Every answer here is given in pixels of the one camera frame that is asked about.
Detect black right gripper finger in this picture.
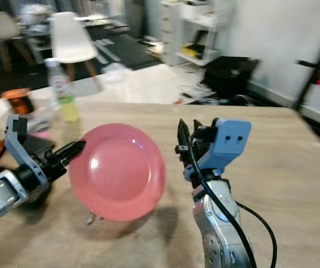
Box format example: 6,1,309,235
192,119,206,152
176,119,193,166

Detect pink round plate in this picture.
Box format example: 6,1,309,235
69,123,167,223

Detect scattered papers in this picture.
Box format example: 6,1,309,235
173,83,217,106

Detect clear bottle with yellow drink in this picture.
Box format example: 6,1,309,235
45,58,80,123

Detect silver utensil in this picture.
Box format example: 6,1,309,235
85,211,103,226

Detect black bag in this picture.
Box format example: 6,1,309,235
201,55,261,99

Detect yellow item on shelf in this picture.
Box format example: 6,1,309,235
180,44,203,60

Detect white shelf unit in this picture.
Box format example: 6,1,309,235
159,0,234,66

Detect white plastic chair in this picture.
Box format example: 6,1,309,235
50,11,100,78

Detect black tripod stand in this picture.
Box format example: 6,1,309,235
293,16,320,111

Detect beige chair with wooden legs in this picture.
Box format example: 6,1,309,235
0,11,36,72

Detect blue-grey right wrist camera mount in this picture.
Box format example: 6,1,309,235
183,118,253,183

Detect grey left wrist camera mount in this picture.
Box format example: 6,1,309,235
5,114,52,192

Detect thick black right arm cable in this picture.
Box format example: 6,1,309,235
188,137,258,268

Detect thin black looping cable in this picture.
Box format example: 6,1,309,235
237,201,278,268

